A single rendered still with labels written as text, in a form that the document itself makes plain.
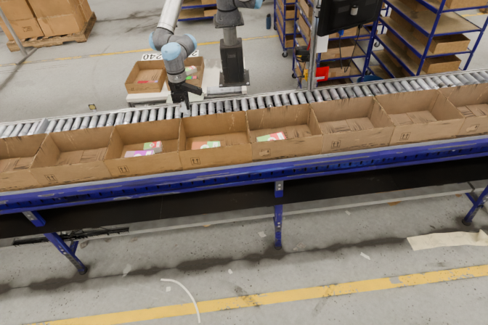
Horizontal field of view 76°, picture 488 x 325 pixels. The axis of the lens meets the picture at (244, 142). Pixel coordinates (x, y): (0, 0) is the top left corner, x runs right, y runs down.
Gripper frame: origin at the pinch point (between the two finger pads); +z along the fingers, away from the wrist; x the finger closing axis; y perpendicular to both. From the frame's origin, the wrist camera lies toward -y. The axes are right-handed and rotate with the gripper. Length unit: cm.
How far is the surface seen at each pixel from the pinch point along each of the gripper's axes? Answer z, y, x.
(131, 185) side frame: 28, 38, 19
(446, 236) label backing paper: 120, -165, 39
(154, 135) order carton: 24.4, 26.2, -15.6
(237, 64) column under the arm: 24, -37, -88
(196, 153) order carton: 17.0, 0.6, 15.4
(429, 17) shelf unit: 24, -223, -121
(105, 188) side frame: 29, 52, 18
